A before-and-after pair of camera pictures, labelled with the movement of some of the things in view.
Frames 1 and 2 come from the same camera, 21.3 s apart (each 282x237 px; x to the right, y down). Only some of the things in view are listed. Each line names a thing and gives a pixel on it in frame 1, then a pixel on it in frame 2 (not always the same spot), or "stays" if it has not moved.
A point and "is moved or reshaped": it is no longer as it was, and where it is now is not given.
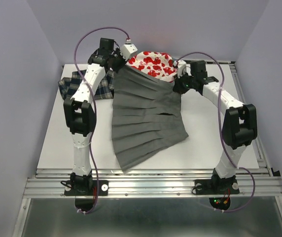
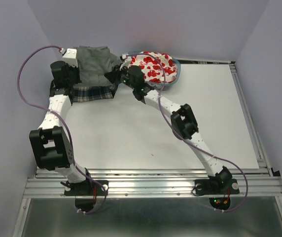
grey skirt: x=147 y=117 is moved or reshaped
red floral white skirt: x=160 y=64 stays
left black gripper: x=123 y=61 -> x=75 y=69
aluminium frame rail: x=155 y=183 stays
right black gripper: x=178 y=86 -> x=111 y=75
